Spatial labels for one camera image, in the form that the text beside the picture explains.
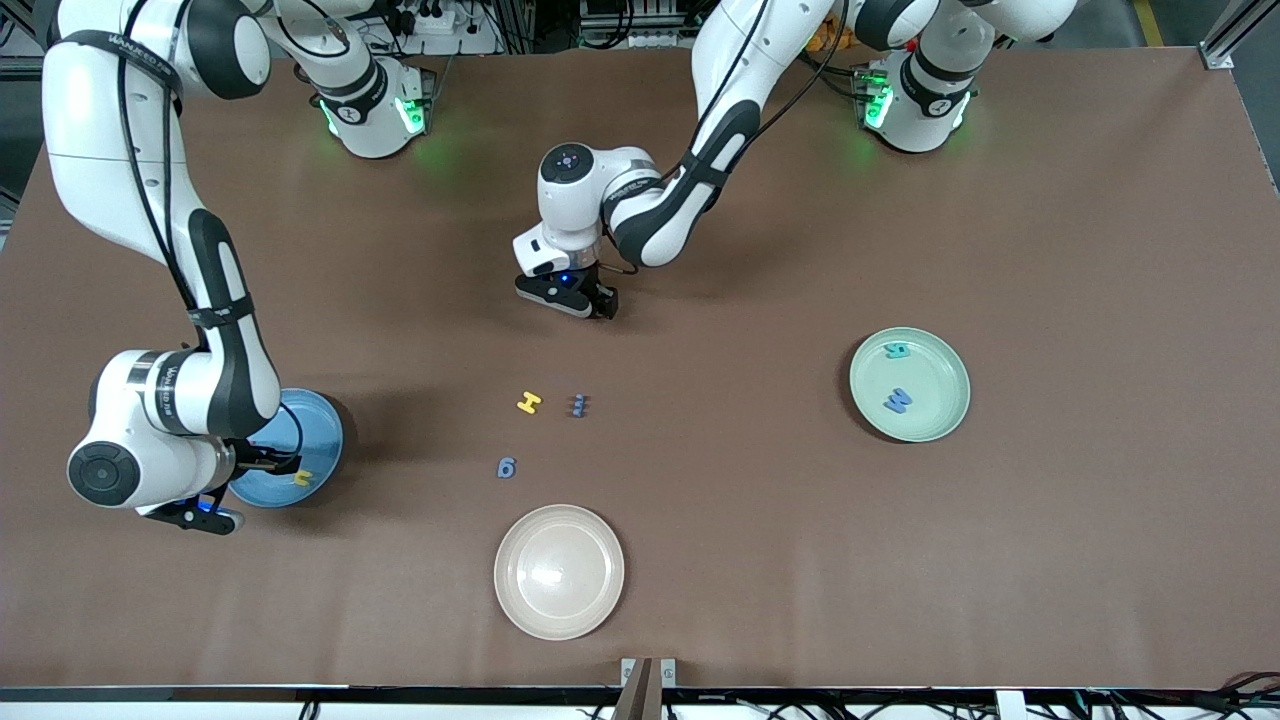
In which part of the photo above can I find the blue plate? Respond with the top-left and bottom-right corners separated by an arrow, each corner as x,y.
230,388 -> 345,509

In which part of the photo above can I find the long white power strip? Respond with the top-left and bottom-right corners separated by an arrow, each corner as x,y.
598,28 -> 701,51

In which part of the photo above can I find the beige plate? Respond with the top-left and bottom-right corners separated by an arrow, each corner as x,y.
493,504 -> 626,642

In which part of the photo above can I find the green plate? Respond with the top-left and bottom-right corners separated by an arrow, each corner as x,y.
849,327 -> 972,444

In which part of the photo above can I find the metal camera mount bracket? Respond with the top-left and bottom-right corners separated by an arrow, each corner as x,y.
620,657 -> 678,720

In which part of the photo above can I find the aluminium frame post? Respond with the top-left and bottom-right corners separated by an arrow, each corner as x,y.
1200,0 -> 1280,71

